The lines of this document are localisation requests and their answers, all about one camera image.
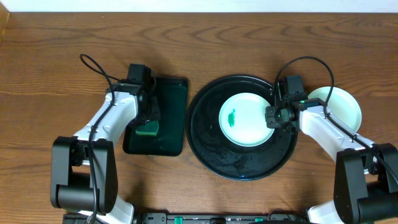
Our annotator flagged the green sponge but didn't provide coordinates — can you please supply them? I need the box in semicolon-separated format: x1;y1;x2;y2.
135;121;159;136

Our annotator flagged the light green plate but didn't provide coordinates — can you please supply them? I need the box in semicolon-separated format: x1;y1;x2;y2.
218;93;274;147
302;87;362;134

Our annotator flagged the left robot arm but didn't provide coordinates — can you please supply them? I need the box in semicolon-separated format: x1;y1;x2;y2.
50;83;160;223

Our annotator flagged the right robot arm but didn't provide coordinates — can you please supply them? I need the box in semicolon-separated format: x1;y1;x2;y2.
265;99;397;223

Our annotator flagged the black rectangular tray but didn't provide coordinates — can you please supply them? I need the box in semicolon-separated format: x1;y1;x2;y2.
123;77;188;156

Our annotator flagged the round black tray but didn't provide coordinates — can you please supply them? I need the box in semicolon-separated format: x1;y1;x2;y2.
185;74;298;181

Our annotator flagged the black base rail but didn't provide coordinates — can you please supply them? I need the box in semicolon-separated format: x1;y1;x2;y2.
62;210;312;224

